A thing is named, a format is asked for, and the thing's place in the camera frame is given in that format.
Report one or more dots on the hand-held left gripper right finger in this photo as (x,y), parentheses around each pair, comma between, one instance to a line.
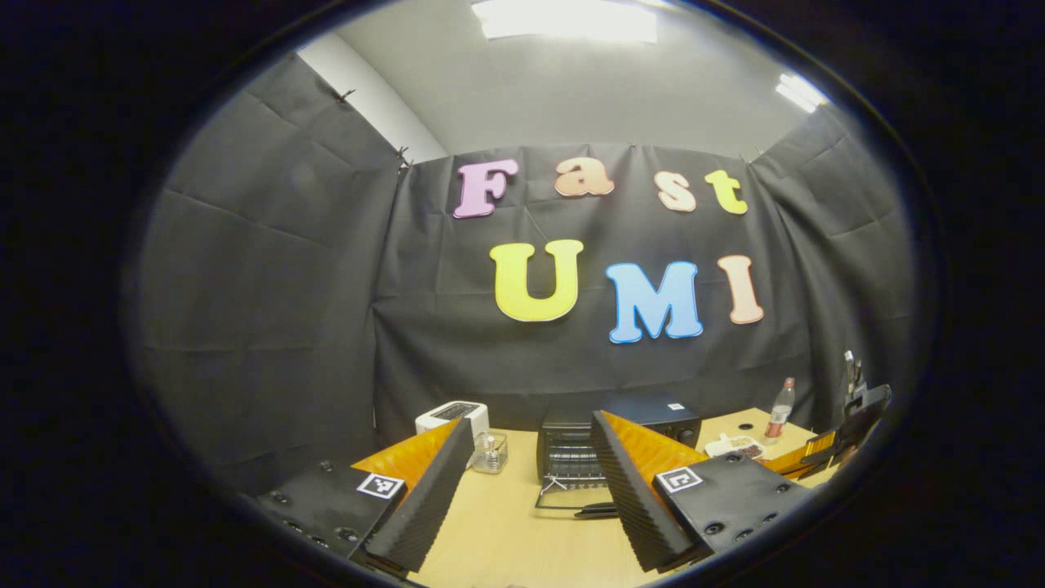
(633,498)

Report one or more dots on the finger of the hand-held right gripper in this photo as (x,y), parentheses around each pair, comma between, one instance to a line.
(804,459)

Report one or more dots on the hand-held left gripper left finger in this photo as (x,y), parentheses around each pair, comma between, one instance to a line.
(433,498)

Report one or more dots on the black electric oven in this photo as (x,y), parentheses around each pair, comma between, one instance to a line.
(653,412)

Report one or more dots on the clear plastic bottle red label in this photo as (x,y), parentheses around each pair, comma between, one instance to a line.
(780,412)

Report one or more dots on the white divided plate with beans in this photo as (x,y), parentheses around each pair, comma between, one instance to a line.
(735,447)

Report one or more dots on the clear glass holder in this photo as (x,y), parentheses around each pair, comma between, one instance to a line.
(491,453)

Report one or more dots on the white toaster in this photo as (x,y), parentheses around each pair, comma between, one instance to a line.
(449,412)

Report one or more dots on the black backdrop cloth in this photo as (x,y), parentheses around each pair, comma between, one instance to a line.
(269,327)

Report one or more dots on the ceiling light panel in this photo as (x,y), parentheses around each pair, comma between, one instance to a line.
(800,91)
(563,18)

